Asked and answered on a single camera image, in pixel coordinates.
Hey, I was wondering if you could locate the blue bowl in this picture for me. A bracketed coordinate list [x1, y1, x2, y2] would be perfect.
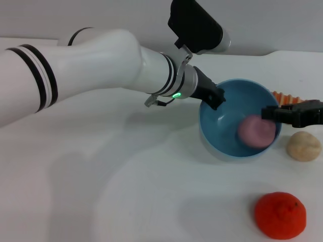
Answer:
[198, 79, 283, 162]

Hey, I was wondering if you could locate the orange striped toy bread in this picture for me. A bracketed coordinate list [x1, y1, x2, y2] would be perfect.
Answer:
[271, 89, 307, 104]

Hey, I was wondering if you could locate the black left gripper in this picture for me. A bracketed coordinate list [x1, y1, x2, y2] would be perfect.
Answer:
[190, 65, 226, 111]

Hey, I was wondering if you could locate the silver wrist connector with cable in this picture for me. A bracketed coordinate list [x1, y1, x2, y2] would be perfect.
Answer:
[144, 93, 175, 108]

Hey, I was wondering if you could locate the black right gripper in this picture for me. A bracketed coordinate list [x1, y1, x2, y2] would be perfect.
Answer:
[261, 100, 323, 129]

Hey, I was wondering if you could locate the beige round toy bun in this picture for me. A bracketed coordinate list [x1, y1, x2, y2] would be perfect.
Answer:
[287, 131, 322, 162]

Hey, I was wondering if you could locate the orange toy tangerine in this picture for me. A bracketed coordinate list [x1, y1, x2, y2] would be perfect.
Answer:
[254, 192, 307, 240]

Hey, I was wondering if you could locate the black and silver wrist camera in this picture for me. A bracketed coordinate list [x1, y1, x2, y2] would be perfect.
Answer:
[168, 0, 232, 55]

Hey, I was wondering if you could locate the pink toy peach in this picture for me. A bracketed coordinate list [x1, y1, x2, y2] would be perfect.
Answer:
[236, 114, 276, 149]

